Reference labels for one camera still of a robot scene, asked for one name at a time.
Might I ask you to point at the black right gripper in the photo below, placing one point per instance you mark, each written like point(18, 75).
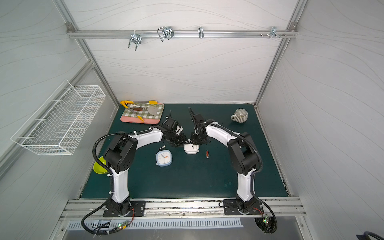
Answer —
point(199, 138)

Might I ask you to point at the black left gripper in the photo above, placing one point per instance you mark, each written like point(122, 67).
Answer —
point(177, 139)

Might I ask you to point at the white alarm clock back up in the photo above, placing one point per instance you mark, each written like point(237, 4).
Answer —
point(191, 149)

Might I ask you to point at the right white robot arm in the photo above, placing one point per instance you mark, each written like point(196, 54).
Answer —
point(244, 156)

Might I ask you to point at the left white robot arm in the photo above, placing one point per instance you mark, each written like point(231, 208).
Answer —
point(121, 152)

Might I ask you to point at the blue white alarm clock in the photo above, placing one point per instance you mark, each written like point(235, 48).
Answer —
point(163, 158)

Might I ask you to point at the checkered green cloth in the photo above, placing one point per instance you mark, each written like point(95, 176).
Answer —
point(160, 107)

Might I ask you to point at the striped white ceramic mug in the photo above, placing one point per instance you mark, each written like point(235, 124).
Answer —
point(240, 116)

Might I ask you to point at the pink cutting board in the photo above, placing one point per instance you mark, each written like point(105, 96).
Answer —
point(146, 121)

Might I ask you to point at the yellow tongs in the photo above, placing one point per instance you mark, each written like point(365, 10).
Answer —
point(125, 104)

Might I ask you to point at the green plastic bowl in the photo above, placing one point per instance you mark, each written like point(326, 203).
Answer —
point(99, 169)

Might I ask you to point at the metal u-bolt hook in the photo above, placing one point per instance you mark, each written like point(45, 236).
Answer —
point(165, 32)

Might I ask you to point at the metal clamp hook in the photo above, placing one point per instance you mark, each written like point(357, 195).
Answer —
point(135, 40)

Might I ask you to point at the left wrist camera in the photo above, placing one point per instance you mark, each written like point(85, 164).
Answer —
point(172, 126)

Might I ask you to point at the metal spatula wooden handle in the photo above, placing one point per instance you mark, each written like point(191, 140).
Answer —
point(151, 110)

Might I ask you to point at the small metal ring hook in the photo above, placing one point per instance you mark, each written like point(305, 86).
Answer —
point(201, 32)

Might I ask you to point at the aluminium top rail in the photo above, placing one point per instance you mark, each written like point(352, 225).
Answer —
point(179, 34)

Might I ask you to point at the white wire basket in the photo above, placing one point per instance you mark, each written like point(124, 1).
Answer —
point(57, 127)

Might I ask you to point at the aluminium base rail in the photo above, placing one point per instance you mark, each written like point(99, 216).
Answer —
point(187, 208)

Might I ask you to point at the metal bracket right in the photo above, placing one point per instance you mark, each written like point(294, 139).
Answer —
point(273, 34)

